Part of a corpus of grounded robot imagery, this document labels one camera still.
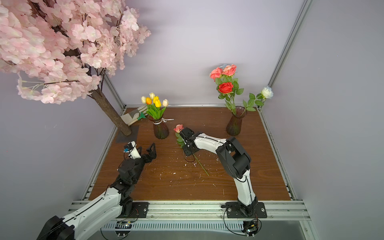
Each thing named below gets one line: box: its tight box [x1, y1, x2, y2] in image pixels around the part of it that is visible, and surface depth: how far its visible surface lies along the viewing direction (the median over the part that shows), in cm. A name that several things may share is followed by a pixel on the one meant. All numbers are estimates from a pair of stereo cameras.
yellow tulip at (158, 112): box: [153, 95, 163, 119], surface depth 84 cm
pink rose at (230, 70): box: [222, 64, 244, 97], surface depth 80 cm
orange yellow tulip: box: [145, 97, 157, 119], surface depth 85 cm
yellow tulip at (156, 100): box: [153, 95, 161, 104], surface depth 83 cm
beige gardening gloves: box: [120, 106, 148, 125], surface depth 119 cm
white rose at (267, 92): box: [240, 86, 274, 117], surface depth 86 cm
